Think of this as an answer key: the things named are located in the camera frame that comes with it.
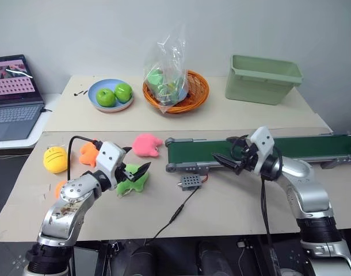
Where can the grey laptop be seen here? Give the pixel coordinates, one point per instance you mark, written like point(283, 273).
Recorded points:
point(11, 115)

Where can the green apple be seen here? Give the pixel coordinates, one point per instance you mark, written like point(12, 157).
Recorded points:
point(123, 92)
point(105, 97)

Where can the green conveyor belt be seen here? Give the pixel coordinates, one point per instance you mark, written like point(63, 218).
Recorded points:
point(192, 152)

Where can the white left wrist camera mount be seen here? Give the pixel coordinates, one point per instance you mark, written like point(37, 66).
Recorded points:
point(109, 158)

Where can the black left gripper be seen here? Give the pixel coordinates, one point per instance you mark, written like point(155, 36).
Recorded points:
point(123, 172)

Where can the pink plush toy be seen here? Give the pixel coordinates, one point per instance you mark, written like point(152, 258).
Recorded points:
point(145, 145)

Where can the yellow plush toy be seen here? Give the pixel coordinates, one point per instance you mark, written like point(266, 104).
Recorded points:
point(54, 161)

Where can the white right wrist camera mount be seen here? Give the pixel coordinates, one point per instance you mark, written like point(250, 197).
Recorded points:
point(263, 141)

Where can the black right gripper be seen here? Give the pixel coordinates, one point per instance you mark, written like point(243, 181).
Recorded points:
point(249, 156)

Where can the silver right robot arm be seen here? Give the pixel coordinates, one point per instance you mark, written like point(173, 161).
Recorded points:
point(308, 189)

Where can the clear plastic bag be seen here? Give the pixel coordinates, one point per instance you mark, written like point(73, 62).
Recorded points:
point(164, 72)

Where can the light green plastic bin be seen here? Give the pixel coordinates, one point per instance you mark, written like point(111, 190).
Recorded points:
point(256, 89)

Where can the dark rounded shape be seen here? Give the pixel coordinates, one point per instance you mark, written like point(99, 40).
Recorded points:
point(213, 258)
point(146, 263)

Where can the small grey controller box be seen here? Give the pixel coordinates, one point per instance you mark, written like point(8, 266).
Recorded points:
point(190, 182)

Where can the orange woven basket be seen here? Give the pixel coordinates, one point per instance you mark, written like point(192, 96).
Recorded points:
point(199, 86)

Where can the green plush toy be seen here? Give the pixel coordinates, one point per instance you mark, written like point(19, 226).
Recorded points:
point(136, 186)

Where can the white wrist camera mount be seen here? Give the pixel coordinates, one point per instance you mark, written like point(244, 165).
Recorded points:
point(109, 158)
point(263, 141)

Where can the blue plate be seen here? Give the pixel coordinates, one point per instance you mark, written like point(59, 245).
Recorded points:
point(102, 84)

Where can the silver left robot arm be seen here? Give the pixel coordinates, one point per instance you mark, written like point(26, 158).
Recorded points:
point(72, 207)

